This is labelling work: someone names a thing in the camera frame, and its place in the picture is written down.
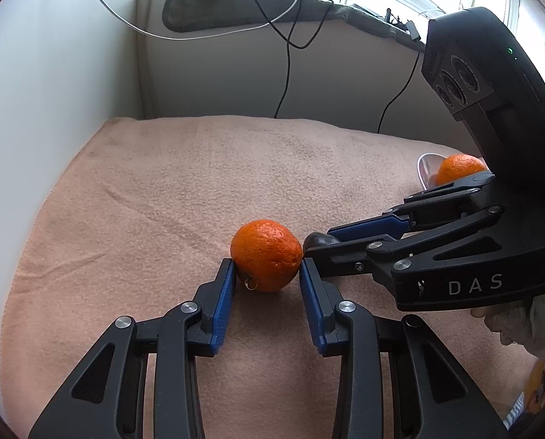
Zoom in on green windowsill mat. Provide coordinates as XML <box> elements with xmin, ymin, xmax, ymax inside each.
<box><xmin>161</xmin><ymin>0</ymin><xmax>425</xmax><ymax>52</ymax></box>

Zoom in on black right camera box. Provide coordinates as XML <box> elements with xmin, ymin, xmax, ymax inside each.
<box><xmin>421</xmin><ymin>7</ymin><xmax>545</xmax><ymax>196</ymax></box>

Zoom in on small mandarin with stem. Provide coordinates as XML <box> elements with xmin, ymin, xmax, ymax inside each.
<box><xmin>230</xmin><ymin>219</ymin><xmax>303</xmax><ymax>293</ymax></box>

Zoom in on white cable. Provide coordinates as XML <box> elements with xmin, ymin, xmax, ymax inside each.
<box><xmin>74</xmin><ymin>0</ymin><xmax>301</xmax><ymax>42</ymax></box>

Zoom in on black device on windowsill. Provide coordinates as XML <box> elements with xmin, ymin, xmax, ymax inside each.
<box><xmin>351</xmin><ymin>3</ymin><xmax>423</xmax><ymax>43</ymax></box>

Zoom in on large orange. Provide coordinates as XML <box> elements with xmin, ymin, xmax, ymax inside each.
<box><xmin>435</xmin><ymin>154</ymin><xmax>487</xmax><ymax>185</ymax></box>

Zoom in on pink towel mat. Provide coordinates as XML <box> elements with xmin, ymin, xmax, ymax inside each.
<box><xmin>0</xmin><ymin>115</ymin><xmax>539</xmax><ymax>439</ymax></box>

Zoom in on dark purple plum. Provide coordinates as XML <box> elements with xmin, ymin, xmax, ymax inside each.
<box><xmin>303</xmin><ymin>232</ymin><xmax>340</xmax><ymax>252</ymax></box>

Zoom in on floral white plate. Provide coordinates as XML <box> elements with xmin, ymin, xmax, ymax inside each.
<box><xmin>416</xmin><ymin>153</ymin><xmax>489</xmax><ymax>190</ymax></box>

